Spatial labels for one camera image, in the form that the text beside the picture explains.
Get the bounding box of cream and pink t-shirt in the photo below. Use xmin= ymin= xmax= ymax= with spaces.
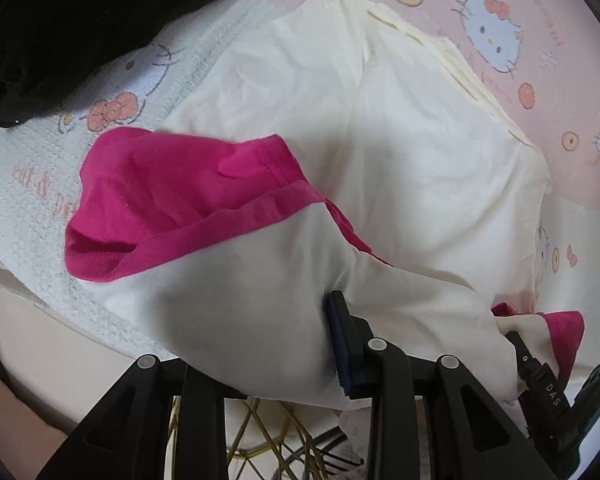
xmin=65 ymin=0 xmax=584 ymax=410

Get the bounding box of black device with green light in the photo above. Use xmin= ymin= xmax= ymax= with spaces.
xmin=506 ymin=332 xmax=600 ymax=479

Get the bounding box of Hello Kitty patterned blanket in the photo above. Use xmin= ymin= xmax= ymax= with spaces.
xmin=0 ymin=0 xmax=600 ymax=366

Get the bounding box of black fabric item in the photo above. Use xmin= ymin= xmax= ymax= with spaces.
xmin=0 ymin=0 xmax=216 ymax=128

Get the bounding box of gold wire basket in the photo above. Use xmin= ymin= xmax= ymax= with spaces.
xmin=166 ymin=393 xmax=366 ymax=480

